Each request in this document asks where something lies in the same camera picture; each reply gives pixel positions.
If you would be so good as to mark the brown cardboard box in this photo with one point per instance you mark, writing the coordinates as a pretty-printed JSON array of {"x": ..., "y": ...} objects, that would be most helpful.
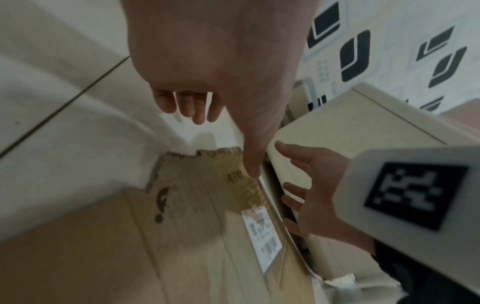
[{"x": 142, "y": 237}]

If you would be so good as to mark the person's left hand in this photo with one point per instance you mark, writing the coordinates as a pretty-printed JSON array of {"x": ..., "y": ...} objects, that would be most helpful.
[{"x": 217, "y": 50}]

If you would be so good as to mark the white shipping label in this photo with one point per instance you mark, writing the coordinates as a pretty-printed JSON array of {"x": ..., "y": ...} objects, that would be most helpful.
[{"x": 262, "y": 237}]

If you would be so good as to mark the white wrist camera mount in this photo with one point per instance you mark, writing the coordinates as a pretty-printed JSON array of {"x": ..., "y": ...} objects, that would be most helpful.
[{"x": 408, "y": 204}]

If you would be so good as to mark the cream white box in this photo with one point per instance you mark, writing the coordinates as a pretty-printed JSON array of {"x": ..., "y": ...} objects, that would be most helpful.
[{"x": 375, "y": 130}]

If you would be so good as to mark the person's right hand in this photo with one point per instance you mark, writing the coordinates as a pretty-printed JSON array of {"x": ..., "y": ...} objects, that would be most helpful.
[{"x": 322, "y": 190}]

